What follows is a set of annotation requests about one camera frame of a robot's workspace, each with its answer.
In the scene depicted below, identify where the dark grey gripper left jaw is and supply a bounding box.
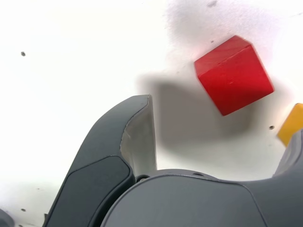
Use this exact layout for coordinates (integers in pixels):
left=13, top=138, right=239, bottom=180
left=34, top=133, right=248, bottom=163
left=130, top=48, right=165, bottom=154
left=44, top=94, right=158, bottom=227

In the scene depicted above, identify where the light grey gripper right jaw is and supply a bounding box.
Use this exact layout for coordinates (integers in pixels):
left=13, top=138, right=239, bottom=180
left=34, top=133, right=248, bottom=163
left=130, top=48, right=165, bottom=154
left=94, top=129, right=303, bottom=227

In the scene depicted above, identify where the yellow cube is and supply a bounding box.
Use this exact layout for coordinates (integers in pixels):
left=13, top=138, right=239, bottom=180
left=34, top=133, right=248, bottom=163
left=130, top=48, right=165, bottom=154
left=276, top=103, right=303, bottom=148

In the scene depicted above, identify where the red cube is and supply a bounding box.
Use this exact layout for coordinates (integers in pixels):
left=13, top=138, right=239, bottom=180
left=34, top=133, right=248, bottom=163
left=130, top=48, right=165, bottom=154
left=194, top=35, right=276, bottom=117

